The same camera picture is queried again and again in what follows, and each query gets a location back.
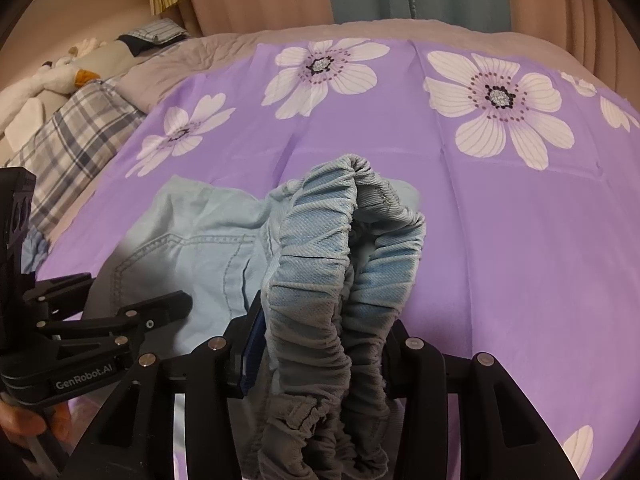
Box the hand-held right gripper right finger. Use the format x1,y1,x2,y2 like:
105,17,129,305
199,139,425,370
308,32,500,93
382,319,575,480

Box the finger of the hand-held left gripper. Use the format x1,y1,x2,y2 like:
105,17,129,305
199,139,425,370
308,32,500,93
37,290,194,348
21,272,96,318

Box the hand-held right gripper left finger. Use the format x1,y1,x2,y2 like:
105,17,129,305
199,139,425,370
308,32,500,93
62,290,267,480

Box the light blue pants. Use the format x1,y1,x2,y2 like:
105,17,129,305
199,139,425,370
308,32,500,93
85,154,429,480

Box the person's left hand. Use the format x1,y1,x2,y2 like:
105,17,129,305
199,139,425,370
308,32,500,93
0,394,49,442

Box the plaid pillow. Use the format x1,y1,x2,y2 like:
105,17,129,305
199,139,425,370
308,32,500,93
4,80,149,240

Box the purple floral bedsheet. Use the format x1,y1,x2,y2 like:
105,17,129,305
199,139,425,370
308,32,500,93
35,37,640,480

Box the white goose plush toy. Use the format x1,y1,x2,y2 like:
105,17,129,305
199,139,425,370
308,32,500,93
0,37,128,133

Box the blue striped pillow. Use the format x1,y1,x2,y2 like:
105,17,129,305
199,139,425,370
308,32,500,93
117,17,192,55

